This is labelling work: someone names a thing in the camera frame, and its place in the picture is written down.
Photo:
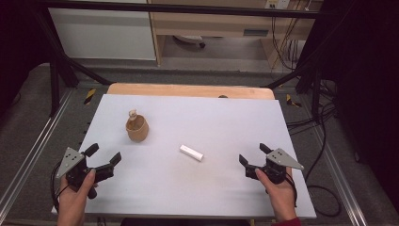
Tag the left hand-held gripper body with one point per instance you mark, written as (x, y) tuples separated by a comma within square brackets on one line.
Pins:
[(72, 163)]

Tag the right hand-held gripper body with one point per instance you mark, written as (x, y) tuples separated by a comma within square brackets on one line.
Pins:
[(276, 169)]

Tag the wooden cup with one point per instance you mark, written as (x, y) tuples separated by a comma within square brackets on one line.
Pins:
[(138, 130)]

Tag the white tube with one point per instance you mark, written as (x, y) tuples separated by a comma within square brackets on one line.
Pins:
[(191, 153)]

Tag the person's right hand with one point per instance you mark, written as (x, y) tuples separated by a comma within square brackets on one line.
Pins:
[(282, 197)]

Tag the person's left hand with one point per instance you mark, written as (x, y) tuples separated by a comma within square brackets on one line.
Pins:
[(72, 204)]

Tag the small beige figure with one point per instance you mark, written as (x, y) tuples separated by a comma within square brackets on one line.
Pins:
[(133, 114)]

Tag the yellow black tape marker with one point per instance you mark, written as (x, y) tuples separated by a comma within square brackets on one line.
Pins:
[(89, 96), (292, 101)]

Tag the red sleeve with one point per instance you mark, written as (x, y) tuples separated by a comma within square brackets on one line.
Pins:
[(287, 222)]

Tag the white table board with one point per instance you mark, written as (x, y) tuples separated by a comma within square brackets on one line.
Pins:
[(194, 125)]

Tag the wooden table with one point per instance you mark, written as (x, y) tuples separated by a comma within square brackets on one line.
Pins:
[(188, 90)]

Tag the black curtain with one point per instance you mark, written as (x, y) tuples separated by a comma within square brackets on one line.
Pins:
[(363, 94), (19, 47)]

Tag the white cabinet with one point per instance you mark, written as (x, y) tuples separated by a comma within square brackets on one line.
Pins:
[(103, 34)]

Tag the chair base with wheel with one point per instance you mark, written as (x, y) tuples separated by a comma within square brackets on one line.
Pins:
[(190, 40)]

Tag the wooden desk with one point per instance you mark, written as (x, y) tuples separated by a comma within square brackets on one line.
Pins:
[(216, 23)]

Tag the aluminium floor rail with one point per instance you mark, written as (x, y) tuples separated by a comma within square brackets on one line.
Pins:
[(34, 150), (342, 182)]

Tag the black metal frame stand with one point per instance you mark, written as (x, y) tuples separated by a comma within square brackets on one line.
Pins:
[(309, 75), (59, 69)]

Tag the white wall socket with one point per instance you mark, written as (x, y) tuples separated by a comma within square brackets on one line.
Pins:
[(277, 3)]

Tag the black metal frame bar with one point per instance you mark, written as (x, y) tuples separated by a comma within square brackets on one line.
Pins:
[(175, 9)]

